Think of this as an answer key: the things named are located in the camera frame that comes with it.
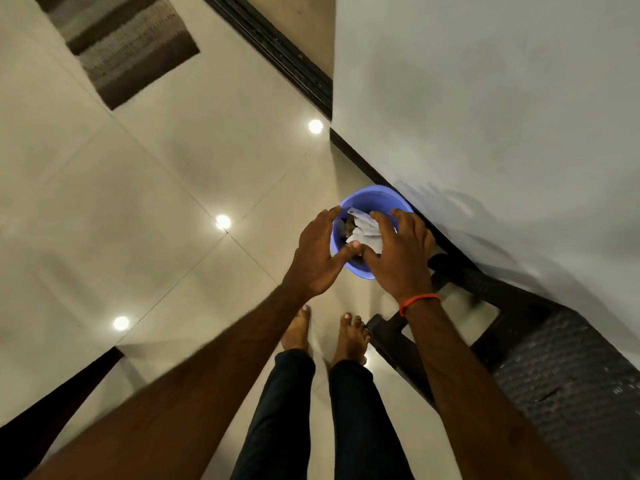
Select red wrist thread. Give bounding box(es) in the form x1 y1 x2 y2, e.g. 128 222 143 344
398 291 444 318

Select white paper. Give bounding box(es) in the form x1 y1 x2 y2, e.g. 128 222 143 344
345 207 386 256

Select person's left foot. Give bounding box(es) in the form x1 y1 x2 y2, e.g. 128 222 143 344
280 305 313 354

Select person's right forearm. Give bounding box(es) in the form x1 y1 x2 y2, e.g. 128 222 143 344
403 297 571 480

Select person's left hand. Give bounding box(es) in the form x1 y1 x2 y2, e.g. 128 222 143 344
282 205 363 301

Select person's left forearm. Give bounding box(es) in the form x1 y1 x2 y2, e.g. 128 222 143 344
30 285 306 480

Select person's dark trousers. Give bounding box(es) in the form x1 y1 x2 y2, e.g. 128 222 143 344
230 349 416 480

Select person's foot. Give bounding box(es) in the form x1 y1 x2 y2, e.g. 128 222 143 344
332 313 372 368
280 305 313 354

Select black stool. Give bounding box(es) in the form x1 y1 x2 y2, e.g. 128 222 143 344
365 249 640 480

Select person's right hand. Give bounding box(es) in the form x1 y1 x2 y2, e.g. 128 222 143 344
348 207 439 304

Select blue plastic bucket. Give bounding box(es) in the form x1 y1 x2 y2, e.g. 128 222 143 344
331 185 415 281

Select striped brown rug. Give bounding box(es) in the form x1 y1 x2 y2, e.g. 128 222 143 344
30 0 201 112

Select person's right foot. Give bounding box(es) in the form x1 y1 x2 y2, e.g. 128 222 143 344
332 313 372 368

